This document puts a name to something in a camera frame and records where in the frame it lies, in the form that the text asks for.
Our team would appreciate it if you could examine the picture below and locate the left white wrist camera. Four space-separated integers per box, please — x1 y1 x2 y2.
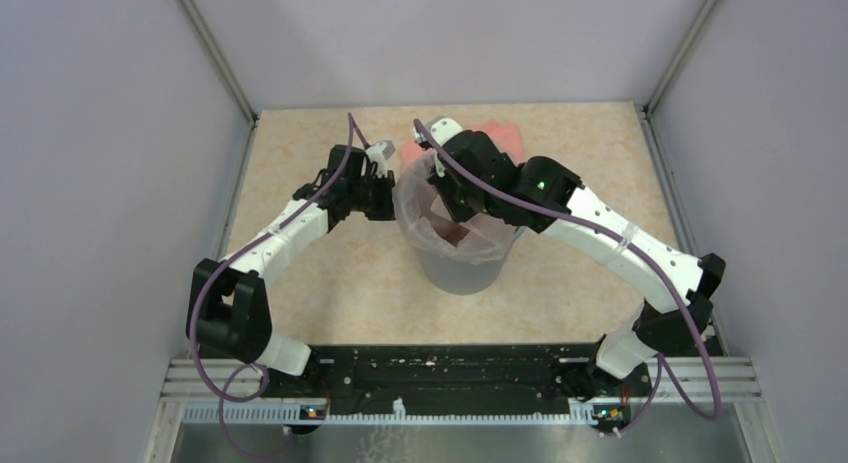
365 140 396 178

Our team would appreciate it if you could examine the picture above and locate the white toothed cable strip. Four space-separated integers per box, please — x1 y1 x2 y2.
182 399 598 426

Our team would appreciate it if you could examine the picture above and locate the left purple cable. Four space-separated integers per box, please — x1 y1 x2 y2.
188 112 372 463

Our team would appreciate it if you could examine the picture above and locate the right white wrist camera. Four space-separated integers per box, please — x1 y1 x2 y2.
414 117 465 177

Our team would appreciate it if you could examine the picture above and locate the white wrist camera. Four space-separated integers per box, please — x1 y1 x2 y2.
365 140 396 178
414 117 465 177

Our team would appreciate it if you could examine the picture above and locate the pink cloth towel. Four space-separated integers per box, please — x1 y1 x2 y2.
400 120 525 176

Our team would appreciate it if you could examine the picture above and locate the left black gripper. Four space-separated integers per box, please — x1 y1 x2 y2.
347 170 411 221

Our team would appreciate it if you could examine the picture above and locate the translucent pink trash bag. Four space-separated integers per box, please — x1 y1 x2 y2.
393 143 517 265

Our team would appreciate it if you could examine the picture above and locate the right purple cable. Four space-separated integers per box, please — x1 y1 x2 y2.
412 118 725 439

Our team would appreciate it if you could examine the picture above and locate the purple cable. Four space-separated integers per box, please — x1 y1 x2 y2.
188 112 372 463
412 118 725 439

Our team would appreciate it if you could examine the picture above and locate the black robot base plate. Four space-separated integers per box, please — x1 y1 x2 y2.
263 343 650 417

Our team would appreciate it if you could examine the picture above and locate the grey plastic trash bin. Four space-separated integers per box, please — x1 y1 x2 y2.
411 227 525 296

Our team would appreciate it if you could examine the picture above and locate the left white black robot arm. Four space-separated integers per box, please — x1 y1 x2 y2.
186 141 395 397

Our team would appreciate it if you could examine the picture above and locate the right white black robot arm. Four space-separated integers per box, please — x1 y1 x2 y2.
416 130 726 395

